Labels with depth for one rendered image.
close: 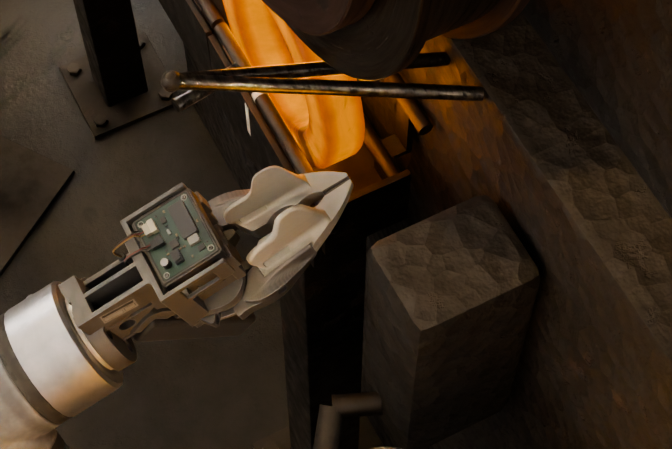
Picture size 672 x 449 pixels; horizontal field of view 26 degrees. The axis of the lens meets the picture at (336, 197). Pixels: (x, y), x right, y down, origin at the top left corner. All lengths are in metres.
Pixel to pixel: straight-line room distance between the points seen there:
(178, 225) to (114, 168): 0.97
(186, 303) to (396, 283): 0.15
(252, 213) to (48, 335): 0.17
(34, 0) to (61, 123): 0.22
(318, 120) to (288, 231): 0.09
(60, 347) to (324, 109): 0.25
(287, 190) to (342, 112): 0.07
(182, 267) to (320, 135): 0.16
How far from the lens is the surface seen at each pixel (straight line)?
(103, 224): 1.93
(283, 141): 1.12
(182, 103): 0.95
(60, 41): 2.10
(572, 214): 0.92
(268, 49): 1.18
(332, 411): 1.14
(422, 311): 0.96
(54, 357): 1.03
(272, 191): 1.04
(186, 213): 1.00
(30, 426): 1.05
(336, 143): 1.07
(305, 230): 1.03
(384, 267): 0.98
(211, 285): 1.00
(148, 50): 2.06
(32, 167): 1.98
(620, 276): 0.91
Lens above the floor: 1.66
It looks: 60 degrees down
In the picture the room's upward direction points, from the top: straight up
